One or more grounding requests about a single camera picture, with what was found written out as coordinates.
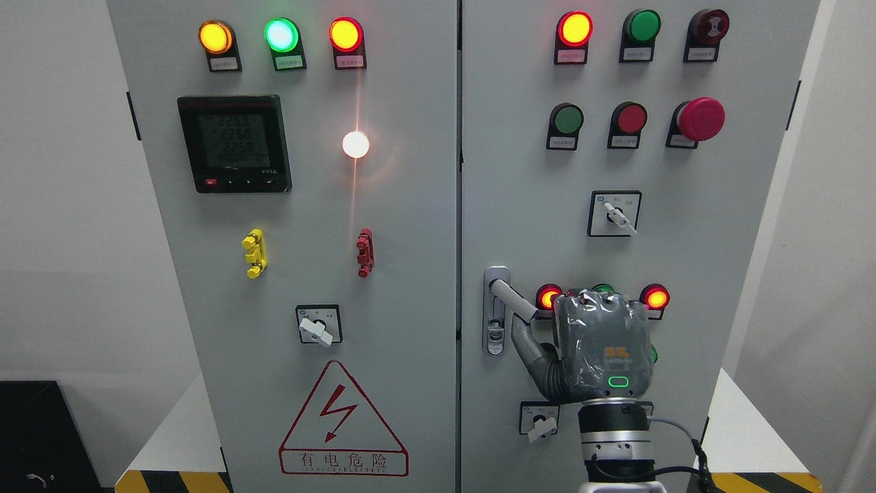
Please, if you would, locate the grey robotic right hand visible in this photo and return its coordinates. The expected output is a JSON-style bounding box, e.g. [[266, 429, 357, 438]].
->
[[512, 290, 654, 405]]

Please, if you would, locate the silver cabinet door handle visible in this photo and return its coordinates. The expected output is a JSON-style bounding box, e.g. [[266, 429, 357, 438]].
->
[[482, 265, 538, 356]]

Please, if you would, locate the grey right cabinet door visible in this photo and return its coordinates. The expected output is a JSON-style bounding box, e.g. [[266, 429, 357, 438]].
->
[[461, 1, 820, 492]]

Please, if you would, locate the grey cabinet door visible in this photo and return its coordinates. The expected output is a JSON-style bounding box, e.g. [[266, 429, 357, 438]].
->
[[461, 1, 820, 492], [107, 1, 458, 492]]

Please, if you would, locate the grey left cabinet door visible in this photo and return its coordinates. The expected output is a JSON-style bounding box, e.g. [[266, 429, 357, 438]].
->
[[107, 1, 458, 492]]

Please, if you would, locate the red lit indicator lower right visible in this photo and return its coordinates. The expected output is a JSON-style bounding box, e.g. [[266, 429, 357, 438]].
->
[[639, 283, 671, 320]]

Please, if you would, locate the red lit indicator lower left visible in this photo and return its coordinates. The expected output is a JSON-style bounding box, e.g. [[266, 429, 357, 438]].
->
[[535, 283, 564, 320]]

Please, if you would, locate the white platform with hazard stripes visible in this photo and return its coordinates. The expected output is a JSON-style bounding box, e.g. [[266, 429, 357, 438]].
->
[[114, 372, 823, 492]]

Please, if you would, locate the red push button second row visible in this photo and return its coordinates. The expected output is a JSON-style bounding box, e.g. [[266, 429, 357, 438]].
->
[[606, 102, 647, 149]]

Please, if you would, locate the green push button second row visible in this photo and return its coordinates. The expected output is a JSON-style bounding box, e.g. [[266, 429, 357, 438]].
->
[[545, 103, 584, 152]]

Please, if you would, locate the red mushroom emergency stop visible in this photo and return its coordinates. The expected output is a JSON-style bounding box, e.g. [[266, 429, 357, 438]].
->
[[665, 97, 725, 149]]

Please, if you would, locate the red electric hazard warning sticker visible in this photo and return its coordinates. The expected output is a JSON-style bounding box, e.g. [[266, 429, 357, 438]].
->
[[279, 359, 408, 477]]

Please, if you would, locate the white lit indicator light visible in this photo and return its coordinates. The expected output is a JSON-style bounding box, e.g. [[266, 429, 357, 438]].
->
[[342, 130, 370, 160]]

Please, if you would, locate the red lit indicator top right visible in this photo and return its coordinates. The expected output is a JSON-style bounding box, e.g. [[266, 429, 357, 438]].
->
[[554, 10, 593, 66]]

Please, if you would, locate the green button top row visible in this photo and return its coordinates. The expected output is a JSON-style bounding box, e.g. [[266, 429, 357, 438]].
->
[[619, 9, 661, 64]]

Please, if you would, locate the dark red buzzer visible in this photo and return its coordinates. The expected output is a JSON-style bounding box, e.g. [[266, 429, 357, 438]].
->
[[683, 9, 730, 63]]

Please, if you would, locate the red lit indicator light left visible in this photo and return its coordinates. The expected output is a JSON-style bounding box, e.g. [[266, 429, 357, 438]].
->
[[328, 16, 367, 70]]

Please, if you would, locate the black digital power meter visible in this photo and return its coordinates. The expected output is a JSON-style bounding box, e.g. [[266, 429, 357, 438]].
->
[[177, 94, 291, 194]]

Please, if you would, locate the green lit indicator light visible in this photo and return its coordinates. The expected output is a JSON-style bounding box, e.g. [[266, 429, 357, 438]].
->
[[263, 18, 307, 71]]

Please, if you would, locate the yellow indicator light top left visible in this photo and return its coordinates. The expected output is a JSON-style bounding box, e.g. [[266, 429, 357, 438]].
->
[[199, 19, 243, 73]]

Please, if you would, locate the black box lower left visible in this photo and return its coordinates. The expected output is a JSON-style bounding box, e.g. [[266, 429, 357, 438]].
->
[[1, 381, 101, 492]]

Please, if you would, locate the white knob selector switch bottom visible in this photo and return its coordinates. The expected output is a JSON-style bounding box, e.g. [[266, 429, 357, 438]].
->
[[517, 401, 561, 445]]

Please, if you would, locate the white lever selector switch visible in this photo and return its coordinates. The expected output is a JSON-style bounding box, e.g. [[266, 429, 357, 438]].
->
[[587, 190, 643, 237]]

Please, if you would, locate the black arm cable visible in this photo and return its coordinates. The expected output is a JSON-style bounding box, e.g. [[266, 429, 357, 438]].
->
[[589, 416, 719, 493]]

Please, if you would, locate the left door selector switch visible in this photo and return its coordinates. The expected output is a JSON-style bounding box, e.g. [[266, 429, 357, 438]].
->
[[295, 305, 344, 349]]

